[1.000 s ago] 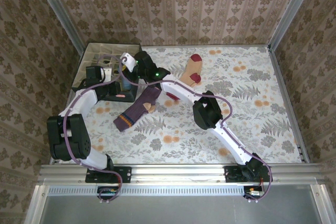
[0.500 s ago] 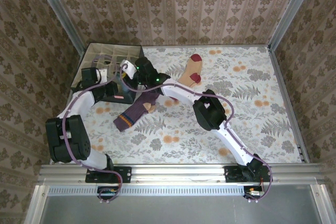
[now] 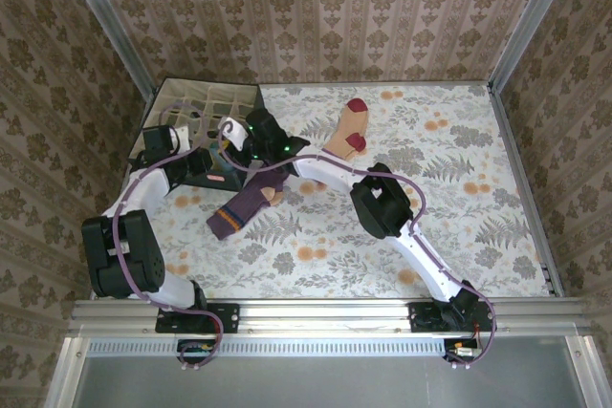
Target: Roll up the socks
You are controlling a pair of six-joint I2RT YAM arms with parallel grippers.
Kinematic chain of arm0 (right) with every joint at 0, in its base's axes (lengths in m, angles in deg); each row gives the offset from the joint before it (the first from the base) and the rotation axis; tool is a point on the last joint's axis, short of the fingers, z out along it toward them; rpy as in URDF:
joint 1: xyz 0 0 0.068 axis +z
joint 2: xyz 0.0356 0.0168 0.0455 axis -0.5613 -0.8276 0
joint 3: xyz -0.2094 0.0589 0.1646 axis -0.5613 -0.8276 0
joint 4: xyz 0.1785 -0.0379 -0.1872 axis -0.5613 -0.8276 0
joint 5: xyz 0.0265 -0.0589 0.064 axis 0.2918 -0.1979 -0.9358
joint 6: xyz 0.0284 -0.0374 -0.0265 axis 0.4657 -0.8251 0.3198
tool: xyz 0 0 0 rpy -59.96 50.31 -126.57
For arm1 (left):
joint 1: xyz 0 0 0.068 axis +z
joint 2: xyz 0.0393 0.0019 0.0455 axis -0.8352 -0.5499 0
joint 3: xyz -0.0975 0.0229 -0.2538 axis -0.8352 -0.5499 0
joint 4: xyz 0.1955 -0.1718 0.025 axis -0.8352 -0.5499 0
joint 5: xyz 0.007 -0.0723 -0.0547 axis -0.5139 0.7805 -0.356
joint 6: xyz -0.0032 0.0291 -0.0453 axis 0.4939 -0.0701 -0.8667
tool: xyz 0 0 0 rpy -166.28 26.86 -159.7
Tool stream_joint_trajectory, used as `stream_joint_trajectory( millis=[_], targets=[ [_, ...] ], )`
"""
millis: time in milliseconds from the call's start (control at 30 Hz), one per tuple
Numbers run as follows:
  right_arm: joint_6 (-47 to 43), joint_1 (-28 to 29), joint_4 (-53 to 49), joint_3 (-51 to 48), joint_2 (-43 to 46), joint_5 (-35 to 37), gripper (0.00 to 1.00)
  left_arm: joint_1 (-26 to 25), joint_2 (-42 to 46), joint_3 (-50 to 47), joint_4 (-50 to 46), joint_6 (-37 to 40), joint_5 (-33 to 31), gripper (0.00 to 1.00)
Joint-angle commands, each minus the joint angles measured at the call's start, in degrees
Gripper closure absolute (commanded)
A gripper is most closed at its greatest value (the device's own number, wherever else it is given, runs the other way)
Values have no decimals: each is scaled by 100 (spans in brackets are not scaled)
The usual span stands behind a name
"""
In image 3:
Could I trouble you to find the dark fabric divider organizer box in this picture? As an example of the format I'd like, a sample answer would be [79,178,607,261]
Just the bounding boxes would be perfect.
[135,75,267,192]

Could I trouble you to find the beige sock with red toe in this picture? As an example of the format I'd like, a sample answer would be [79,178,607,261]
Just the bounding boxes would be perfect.
[324,97,372,161]
[324,99,372,161]

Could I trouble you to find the floral printed tablecloth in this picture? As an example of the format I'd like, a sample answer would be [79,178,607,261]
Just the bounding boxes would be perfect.
[107,82,551,299]

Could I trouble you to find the black power connector box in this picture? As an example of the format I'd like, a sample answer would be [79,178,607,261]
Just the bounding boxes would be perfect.
[442,336,484,371]
[176,338,222,372]

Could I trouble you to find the grey metal panel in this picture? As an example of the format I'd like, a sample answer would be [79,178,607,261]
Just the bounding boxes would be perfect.
[45,334,612,408]

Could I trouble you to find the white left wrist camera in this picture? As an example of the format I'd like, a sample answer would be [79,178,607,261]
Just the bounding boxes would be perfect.
[172,125,193,152]

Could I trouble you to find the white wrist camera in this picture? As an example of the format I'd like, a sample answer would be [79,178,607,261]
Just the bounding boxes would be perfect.
[220,116,249,150]
[172,125,193,152]

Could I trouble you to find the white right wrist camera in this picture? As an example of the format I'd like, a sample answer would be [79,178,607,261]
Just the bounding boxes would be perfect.
[220,116,249,150]

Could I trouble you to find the aluminium table side rail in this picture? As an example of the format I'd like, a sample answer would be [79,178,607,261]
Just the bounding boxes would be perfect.
[487,82,565,298]
[93,90,160,302]

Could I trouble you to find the thin aluminium table edge rail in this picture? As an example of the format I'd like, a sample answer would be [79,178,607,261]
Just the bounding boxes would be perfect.
[257,78,493,90]

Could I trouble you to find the aluminium frame post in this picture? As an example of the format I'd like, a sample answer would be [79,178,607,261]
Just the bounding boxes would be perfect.
[487,0,582,94]
[55,0,159,97]

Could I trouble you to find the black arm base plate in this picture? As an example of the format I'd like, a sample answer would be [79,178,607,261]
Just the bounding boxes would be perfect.
[156,303,240,334]
[409,302,498,333]

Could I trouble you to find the long aluminium mounting rail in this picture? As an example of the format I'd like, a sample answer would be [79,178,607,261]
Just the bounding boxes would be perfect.
[70,296,588,336]

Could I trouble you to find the slotted grey cable tray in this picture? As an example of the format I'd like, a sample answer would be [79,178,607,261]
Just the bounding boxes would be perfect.
[84,336,453,357]

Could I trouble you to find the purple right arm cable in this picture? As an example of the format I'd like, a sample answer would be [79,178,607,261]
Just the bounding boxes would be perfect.
[217,118,497,372]

